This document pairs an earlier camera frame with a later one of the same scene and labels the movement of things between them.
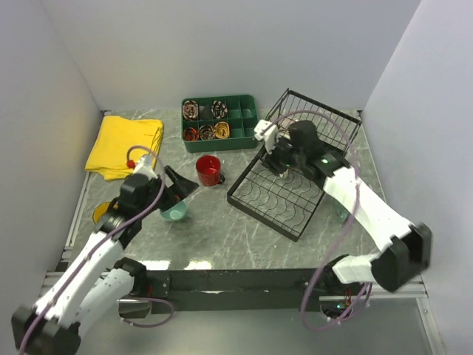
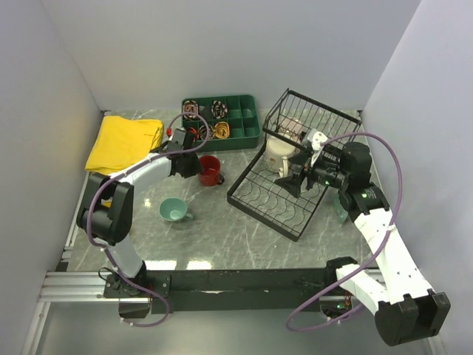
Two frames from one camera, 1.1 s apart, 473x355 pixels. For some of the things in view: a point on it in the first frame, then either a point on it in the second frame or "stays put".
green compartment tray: [216, 123] stays put
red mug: [208, 171] stays put
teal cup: [176, 212] stays put
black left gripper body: [168, 197] to [191, 165]
